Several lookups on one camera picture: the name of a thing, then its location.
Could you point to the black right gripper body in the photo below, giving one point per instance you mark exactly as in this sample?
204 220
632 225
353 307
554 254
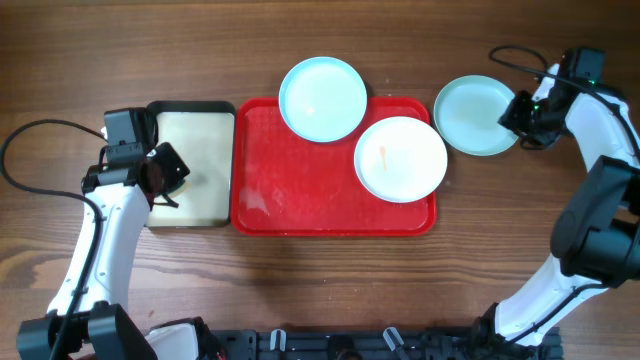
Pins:
532 122

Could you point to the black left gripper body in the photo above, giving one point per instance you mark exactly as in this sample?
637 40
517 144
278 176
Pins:
176 175

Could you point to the pale green plate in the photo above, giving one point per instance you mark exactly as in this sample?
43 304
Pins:
466 113

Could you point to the white plate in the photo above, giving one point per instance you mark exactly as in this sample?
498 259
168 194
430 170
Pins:
400 159

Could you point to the green scrubbing sponge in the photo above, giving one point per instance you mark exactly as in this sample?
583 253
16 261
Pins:
179 189

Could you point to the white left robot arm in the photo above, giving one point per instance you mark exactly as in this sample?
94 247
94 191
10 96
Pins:
90 306

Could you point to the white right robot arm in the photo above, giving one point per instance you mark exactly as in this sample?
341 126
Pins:
592 250

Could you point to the black tray with soapy water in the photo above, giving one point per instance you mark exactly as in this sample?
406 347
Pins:
202 133

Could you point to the red plastic tray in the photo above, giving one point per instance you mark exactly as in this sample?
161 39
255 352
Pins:
284 185

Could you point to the light blue plate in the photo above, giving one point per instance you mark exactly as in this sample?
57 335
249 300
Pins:
322 99

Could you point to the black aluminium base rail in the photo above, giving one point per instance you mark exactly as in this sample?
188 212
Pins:
447 343

